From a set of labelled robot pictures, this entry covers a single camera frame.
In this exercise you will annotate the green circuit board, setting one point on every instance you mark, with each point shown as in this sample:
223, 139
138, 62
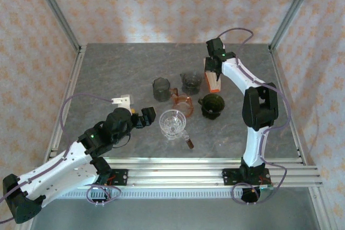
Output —
268, 187

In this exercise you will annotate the aluminium frame post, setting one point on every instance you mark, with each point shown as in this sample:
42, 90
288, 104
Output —
54, 9
293, 12

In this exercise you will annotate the white orange filter box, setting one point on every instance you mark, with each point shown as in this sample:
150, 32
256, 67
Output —
214, 86

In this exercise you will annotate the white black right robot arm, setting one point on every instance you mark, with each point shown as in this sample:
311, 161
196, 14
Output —
254, 143

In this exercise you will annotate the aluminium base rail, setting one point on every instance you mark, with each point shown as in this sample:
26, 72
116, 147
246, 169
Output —
175, 172

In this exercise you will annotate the aluminium side rail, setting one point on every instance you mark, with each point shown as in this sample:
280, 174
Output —
279, 76
70, 90

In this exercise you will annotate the aluminium lower frame rail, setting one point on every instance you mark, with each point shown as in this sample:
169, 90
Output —
323, 214

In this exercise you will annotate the orange transparent dripper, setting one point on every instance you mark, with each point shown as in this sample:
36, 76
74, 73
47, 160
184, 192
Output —
186, 100

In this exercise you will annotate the dark green dripper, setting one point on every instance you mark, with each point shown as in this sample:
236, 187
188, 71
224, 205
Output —
213, 104

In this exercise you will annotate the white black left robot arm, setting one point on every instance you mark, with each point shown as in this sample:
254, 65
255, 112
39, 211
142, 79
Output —
54, 172

